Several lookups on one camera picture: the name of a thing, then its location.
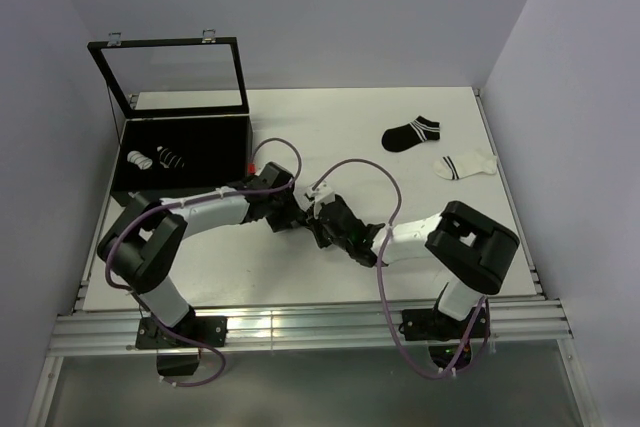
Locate black white-striped sock white toe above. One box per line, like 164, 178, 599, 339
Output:
156, 146, 185, 169

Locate white sock black thin stripes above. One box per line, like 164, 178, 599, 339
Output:
126, 150, 153, 171

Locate black sock with purple stripes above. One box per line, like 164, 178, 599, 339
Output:
295, 192, 315, 227

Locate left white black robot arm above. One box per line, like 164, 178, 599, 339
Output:
97, 162, 295, 346

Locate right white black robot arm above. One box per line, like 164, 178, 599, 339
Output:
302, 191, 520, 337

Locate black display case base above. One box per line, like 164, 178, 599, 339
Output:
110, 115, 253, 206

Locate black glass-panel case lid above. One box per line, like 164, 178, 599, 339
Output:
87, 29, 249, 120

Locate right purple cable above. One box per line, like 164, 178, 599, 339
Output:
312, 158, 490, 381

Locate purple cable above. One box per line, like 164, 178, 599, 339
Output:
312, 158, 490, 381
103, 137, 303, 388

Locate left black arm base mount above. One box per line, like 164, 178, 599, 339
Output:
135, 314, 229, 378

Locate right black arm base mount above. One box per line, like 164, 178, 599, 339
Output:
398, 305, 490, 370

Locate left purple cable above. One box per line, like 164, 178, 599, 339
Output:
103, 137, 303, 388

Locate aluminium front frame rail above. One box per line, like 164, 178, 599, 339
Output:
27, 298, 600, 426

